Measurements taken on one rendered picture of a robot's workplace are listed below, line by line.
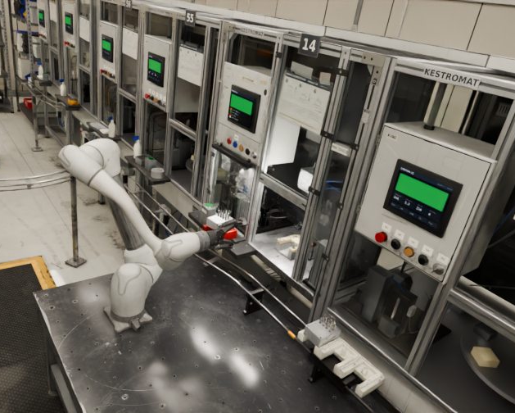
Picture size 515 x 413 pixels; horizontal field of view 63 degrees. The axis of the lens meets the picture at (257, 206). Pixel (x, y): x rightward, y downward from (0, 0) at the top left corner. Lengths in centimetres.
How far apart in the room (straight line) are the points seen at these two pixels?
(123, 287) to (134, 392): 45
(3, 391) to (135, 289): 114
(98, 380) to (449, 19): 512
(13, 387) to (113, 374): 105
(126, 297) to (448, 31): 475
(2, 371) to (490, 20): 536
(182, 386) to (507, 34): 470
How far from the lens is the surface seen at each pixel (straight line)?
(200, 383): 190
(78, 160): 190
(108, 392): 187
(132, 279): 199
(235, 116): 231
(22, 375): 293
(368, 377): 185
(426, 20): 587
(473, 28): 557
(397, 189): 161
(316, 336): 184
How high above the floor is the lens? 210
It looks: 25 degrees down
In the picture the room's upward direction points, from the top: 10 degrees clockwise
